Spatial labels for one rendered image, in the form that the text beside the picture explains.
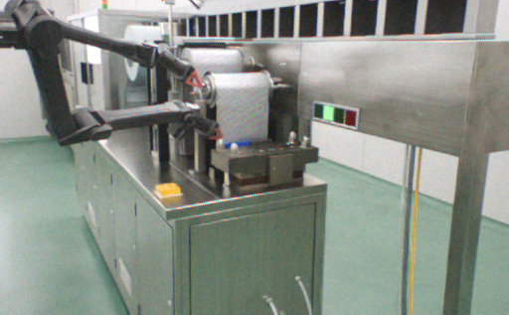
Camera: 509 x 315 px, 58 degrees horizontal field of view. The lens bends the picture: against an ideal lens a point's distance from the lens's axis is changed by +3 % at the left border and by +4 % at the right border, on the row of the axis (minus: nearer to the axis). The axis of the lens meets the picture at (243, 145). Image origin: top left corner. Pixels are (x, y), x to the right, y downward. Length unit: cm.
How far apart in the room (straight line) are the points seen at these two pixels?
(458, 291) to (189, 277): 87
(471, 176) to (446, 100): 28
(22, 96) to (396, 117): 625
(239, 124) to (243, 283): 61
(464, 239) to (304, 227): 57
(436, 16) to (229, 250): 101
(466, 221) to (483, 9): 62
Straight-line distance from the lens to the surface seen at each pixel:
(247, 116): 183
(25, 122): 727
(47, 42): 110
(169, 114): 156
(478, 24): 132
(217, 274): 169
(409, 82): 142
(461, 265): 161
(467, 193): 154
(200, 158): 188
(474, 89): 131
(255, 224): 168
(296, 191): 173
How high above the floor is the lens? 144
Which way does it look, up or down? 13 degrees down
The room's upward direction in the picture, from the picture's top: straight up
